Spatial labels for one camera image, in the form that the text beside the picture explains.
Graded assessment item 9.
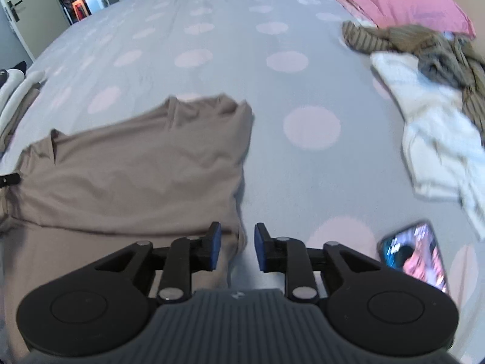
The white bedroom door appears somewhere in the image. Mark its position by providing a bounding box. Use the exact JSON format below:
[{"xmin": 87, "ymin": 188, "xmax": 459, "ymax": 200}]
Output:
[{"xmin": 1, "ymin": 0, "xmax": 70, "ymax": 60}]

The polka dot bed sheet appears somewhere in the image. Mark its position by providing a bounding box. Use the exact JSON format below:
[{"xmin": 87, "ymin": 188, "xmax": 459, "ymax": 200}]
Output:
[{"xmin": 1, "ymin": 0, "xmax": 484, "ymax": 363}]

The taupe long sleeve shirt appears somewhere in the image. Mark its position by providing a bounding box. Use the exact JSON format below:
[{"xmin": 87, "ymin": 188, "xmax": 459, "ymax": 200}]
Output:
[{"xmin": 1, "ymin": 95, "xmax": 253, "ymax": 361}]

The black smartphone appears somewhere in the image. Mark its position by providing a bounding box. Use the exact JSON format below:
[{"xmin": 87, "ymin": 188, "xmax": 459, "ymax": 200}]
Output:
[{"xmin": 377, "ymin": 220, "xmax": 449, "ymax": 294}]

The olive striped garment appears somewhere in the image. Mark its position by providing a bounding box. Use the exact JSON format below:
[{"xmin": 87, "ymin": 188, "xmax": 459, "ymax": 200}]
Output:
[{"xmin": 341, "ymin": 21, "xmax": 484, "ymax": 137}]

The white crumpled garment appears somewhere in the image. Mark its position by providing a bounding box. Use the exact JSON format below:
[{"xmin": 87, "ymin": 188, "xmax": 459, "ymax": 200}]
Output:
[{"xmin": 370, "ymin": 52, "xmax": 484, "ymax": 241}]

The folded white towel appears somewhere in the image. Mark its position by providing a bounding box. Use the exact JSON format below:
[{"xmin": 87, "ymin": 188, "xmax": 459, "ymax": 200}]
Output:
[{"xmin": 1, "ymin": 68, "xmax": 45, "ymax": 126}]

